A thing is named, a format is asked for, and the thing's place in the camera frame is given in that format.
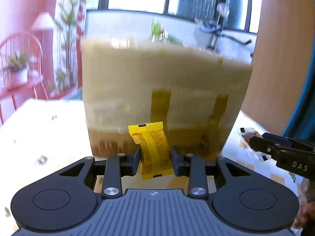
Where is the cracker packet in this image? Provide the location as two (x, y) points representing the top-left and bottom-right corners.
(238, 127), (271, 161)

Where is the small yellow snack packet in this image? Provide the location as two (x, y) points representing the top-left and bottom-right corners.
(128, 122), (173, 181)

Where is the green chip bag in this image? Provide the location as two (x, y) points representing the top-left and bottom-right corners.
(151, 19), (183, 45)

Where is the person's right hand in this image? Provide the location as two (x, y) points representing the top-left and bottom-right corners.
(293, 178), (314, 229)

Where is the checkered floral tablecloth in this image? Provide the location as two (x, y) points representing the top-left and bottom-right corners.
(1, 99), (302, 235)

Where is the brown cardboard box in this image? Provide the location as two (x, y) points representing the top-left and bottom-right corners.
(82, 39), (253, 160)

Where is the wooden panel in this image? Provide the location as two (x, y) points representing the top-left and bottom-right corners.
(242, 0), (314, 135)

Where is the black exercise bike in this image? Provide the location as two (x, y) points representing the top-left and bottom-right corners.
(194, 18), (257, 58)

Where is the printed room backdrop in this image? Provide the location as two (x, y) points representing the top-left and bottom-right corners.
(1, 0), (86, 122)

